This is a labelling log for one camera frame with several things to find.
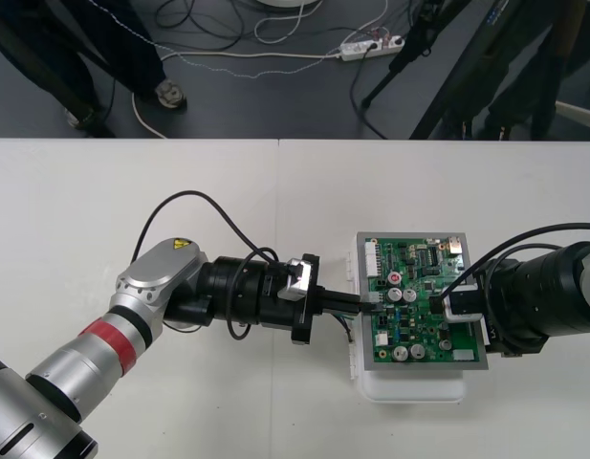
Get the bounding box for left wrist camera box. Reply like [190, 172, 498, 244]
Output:
[278, 257, 312, 301]

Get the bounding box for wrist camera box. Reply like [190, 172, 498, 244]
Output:
[278, 257, 312, 301]
[441, 282, 488, 324]

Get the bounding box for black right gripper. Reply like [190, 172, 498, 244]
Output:
[430, 270, 549, 359]

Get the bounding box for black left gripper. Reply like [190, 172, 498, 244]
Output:
[290, 251, 375, 346]

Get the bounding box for red black green cable bundle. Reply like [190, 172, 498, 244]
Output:
[328, 299, 385, 342]

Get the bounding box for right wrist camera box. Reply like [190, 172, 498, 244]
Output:
[441, 282, 488, 324]

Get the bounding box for green circuit board grey frame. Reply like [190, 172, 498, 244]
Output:
[355, 231, 491, 372]

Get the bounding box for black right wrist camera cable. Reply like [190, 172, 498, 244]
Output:
[437, 222, 590, 301]

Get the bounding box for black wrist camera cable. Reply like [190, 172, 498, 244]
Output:
[437, 222, 590, 301]
[133, 189, 282, 341]

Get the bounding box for white floor cable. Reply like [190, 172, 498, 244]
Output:
[130, 46, 344, 140]

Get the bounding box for white power strip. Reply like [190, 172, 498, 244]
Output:
[339, 33, 407, 62]

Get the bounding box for milky plastic box with lid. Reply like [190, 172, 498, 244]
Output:
[345, 232, 468, 405]

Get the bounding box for person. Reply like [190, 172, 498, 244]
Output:
[0, 0, 188, 140]
[483, 0, 576, 142]

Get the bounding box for black tripod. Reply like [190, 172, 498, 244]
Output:
[361, 0, 449, 110]

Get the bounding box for black left wrist camera cable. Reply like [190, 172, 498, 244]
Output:
[133, 189, 282, 341]

